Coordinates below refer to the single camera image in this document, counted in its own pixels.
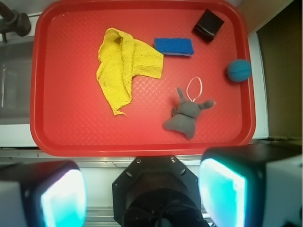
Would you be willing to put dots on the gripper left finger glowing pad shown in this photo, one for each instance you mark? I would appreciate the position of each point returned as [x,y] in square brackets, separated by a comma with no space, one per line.
[43,194]

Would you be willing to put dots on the brown cardboard panel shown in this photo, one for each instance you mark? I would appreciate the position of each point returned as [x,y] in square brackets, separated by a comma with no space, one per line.
[281,49]

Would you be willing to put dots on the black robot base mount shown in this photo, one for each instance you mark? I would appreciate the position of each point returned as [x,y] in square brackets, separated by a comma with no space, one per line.
[157,192]

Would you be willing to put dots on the grey faucet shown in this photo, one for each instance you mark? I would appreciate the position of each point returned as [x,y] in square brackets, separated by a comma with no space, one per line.
[13,21]

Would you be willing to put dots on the black box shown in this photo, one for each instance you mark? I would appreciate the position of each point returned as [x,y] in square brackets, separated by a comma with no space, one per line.
[208,26]

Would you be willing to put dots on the red plastic tray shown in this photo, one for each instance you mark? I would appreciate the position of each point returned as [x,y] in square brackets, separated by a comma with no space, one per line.
[69,115]

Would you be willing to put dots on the blue sponge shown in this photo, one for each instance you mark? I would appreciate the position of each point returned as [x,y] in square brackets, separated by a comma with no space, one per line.
[174,46]

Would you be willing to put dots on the grey sink basin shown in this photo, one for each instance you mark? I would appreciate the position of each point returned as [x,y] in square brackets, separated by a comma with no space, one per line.
[15,86]

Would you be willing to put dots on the yellow knitted cloth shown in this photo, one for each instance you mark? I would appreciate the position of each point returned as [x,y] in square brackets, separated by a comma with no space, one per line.
[122,58]

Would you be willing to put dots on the blue knitted ball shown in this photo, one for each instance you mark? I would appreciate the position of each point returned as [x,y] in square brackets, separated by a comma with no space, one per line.
[239,70]

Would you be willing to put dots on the grey plush bunny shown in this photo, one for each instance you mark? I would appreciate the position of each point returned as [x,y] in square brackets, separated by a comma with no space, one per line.
[184,116]

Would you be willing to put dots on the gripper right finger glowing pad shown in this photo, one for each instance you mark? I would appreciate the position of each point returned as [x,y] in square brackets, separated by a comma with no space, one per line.
[256,185]

